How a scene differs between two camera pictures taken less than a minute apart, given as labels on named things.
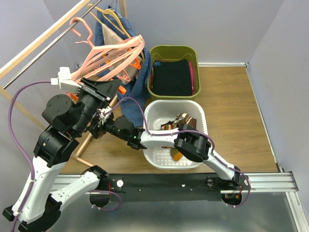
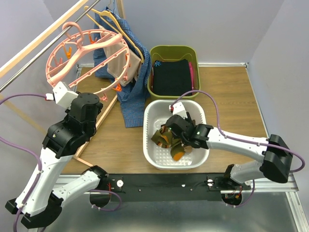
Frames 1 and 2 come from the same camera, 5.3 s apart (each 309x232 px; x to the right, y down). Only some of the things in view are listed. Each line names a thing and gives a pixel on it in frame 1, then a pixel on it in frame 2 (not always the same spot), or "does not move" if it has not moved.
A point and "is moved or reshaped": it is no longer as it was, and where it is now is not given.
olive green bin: x=162 y=52 does not move
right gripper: x=100 y=125 to x=189 y=119
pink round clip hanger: x=108 y=62 is moved or reshaped
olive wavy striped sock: x=176 y=155 does not move
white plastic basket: x=160 y=111 does not move
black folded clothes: x=172 y=77 does not move
